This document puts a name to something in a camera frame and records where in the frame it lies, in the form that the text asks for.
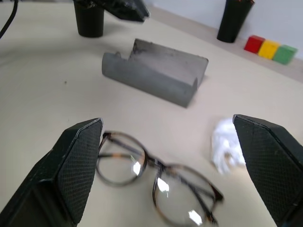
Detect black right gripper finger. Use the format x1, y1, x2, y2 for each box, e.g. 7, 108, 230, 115
232, 113, 303, 227
78, 0, 151, 23
0, 117, 104, 227

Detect black cup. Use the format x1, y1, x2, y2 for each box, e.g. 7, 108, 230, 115
216, 0, 255, 44
73, 0, 105, 38

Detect round tortoiseshell glasses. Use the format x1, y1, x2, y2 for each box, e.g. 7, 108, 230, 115
95, 131, 224, 227

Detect crumpled white paper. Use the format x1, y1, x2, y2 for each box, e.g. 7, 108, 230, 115
211, 118, 247, 175

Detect green wooden block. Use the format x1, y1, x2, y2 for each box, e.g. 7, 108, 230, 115
273, 44, 298, 65

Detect yellow wooden block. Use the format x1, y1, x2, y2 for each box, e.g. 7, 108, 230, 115
258, 40, 281, 60

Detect red wooden block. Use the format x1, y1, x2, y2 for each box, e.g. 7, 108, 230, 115
243, 35, 265, 55

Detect black cable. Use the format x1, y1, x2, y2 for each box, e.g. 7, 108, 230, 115
0, 0, 19, 40

